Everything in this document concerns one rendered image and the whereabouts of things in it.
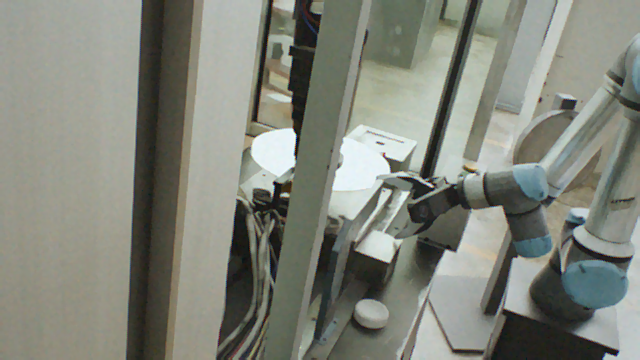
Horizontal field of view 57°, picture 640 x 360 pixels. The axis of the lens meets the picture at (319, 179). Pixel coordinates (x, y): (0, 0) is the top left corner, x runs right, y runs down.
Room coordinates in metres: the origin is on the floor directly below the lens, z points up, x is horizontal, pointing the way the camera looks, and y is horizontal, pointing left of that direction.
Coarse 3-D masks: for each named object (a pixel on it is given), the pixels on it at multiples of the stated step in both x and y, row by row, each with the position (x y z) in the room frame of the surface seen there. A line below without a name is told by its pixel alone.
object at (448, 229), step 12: (456, 156) 1.60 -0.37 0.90; (444, 168) 1.49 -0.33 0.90; (456, 168) 1.51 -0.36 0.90; (480, 168) 1.54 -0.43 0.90; (456, 180) 1.43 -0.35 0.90; (444, 216) 1.33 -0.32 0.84; (456, 216) 1.32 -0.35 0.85; (468, 216) 1.32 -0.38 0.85; (432, 228) 1.33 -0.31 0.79; (444, 228) 1.33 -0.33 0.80; (456, 228) 1.32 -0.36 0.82; (420, 240) 1.34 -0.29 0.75; (432, 240) 1.34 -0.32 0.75; (444, 240) 1.32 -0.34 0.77; (456, 240) 1.31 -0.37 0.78; (456, 252) 1.31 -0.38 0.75
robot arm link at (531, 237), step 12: (540, 204) 1.09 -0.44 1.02; (516, 216) 1.07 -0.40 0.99; (528, 216) 1.07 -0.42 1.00; (540, 216) 1.08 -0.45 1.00; (516, 228) 1.07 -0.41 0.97; (528, 228) 1.07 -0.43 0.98; (540, 228) 1.07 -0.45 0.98; (516, 240) 1.08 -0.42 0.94; (528, 240) 1.06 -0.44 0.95; (540, 240) 1.06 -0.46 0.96; (528, 252) 1.06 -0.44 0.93; (540, 252) 1.06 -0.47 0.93
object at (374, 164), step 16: (256, 144) 1.28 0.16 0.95; (272, 144) 1.30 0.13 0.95; (288, 144) 1.32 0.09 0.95; (352, 144) 1.40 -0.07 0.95; (256, 160) 1.19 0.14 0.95; (272, 160) 1.21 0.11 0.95; (288, 160) 1.23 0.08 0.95; (352, 160) 1.30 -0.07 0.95; (368, 160) 1.32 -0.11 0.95; (384, 160) 1.34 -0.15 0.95; (336, 176) 1.19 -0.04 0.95; (352, 176) 1.21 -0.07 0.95; (368, 176) 1.23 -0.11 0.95
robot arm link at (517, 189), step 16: (496, 176) 1.11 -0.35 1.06; (512, 176) 1.09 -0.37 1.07; (528, 176) 1.07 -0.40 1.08; (544, 176) 1.10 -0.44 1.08; (496, 192) 1.09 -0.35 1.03; (512, 192) 1.08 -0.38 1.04; (528, 192) 1.06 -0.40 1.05; (544, 192) 1.07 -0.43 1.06; (512, 208) 1.08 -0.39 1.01; (528, 208) 1.07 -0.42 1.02
